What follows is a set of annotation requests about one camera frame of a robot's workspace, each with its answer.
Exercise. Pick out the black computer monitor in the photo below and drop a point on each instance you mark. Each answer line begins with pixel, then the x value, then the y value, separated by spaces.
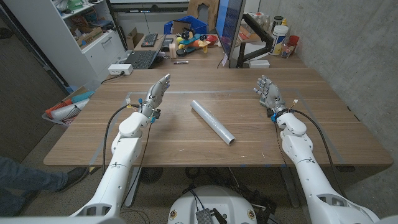
pixel 229 21

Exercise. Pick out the person leg in jeans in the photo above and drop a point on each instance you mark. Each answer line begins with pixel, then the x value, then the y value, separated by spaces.
pixel 25 180

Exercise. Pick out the clear drinking glass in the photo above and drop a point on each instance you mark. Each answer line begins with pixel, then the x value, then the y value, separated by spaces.
pixel 287 50

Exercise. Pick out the black laptop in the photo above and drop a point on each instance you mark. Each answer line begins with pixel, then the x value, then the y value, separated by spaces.
pixel 141 58

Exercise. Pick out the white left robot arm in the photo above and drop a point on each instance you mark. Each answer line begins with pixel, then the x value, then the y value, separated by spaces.
pixel 121 161

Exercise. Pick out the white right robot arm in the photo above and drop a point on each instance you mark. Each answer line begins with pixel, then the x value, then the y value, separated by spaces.
pixel 306 161

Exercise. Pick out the white wipes canister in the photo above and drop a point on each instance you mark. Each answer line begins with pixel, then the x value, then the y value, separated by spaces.
pixel 278 40

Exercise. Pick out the white shelf cabinet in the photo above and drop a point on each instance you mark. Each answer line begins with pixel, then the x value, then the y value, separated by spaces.
pixel 56 46

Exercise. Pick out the small white box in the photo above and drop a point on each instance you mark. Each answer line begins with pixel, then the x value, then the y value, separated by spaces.
pixel 259 63

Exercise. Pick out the silver heatsink module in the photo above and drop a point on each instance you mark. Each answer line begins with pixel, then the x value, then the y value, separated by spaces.
pixel 204 216

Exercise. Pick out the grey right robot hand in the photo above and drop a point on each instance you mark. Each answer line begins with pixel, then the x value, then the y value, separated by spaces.
pixel 273 95

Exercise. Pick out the basket of rolled materials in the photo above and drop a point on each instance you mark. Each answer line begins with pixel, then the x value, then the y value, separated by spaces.
pixel 66 110

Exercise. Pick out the grey table leg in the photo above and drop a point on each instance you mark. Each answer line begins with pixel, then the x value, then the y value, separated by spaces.
pixel 134 189
pixel 289 189

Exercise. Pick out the black round object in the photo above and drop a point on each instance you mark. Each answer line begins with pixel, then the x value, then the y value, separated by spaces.
pixel 181 53

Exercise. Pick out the dark shoe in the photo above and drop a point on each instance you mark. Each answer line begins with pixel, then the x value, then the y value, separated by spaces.
pixel 74 177

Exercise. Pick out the red cup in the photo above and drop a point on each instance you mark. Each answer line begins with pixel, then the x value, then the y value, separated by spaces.
pixel 293 40

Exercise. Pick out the black keyboard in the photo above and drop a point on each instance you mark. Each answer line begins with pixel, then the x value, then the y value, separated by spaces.
pixel 149 40

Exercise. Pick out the white power strip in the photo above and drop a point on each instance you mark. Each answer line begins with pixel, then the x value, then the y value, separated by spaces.
pixel 119 69

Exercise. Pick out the white marker pen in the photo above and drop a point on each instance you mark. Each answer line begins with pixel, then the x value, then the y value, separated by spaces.
pixel 181 62

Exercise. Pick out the black lidded jar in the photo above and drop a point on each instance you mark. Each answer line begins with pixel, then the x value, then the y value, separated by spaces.
pixel 277 21

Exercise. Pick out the blue plastic bin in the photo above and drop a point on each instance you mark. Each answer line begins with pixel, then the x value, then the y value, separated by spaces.
pixel 196 24

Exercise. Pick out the open cardboard box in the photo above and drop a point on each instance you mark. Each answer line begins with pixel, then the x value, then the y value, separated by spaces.
pixel 133 39

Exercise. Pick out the printed cardboard box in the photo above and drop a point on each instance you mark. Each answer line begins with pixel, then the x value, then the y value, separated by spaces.
pixel 90 36

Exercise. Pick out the black round fan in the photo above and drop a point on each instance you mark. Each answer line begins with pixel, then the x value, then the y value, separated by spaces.
pixel 151 175

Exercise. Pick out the colourful toy plane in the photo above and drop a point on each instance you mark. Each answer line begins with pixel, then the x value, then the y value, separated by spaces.
pixel 194 41

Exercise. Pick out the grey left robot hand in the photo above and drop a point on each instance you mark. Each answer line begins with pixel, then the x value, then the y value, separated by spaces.
pixel 155 95

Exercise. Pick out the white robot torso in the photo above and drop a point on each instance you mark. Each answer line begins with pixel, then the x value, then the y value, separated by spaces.
pixel 214 199

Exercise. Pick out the small wooden block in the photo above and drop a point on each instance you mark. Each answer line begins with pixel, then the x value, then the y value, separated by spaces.
pixel 172 51

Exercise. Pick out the pink sticky note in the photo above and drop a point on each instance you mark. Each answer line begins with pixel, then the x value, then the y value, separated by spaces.
pixel 224 60

